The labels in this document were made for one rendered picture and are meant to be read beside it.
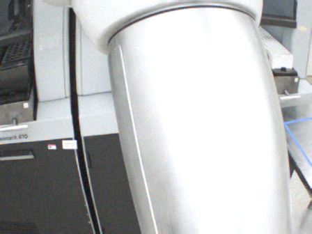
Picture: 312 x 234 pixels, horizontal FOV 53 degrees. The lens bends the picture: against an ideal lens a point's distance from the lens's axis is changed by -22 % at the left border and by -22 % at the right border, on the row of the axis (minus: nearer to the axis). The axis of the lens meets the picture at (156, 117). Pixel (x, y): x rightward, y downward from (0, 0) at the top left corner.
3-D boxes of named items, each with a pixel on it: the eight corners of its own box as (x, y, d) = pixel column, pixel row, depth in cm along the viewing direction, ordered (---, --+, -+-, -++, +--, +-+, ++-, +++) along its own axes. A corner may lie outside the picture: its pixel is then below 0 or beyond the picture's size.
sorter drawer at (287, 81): (200, 19, 166) (200, 4, 161) (226, 21, 169) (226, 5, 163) (275, 103, 108) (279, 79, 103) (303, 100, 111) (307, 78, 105)
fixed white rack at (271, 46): (236, 35, 134) (236, 21, 131) (256, 36, 136) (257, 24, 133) (271, 72, 111) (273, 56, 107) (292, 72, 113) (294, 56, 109)
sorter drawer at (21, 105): (21, 41, 149) (21, 24, 144) (47, 35, 152) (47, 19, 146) (-4, 135, 91) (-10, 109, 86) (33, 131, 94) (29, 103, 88)
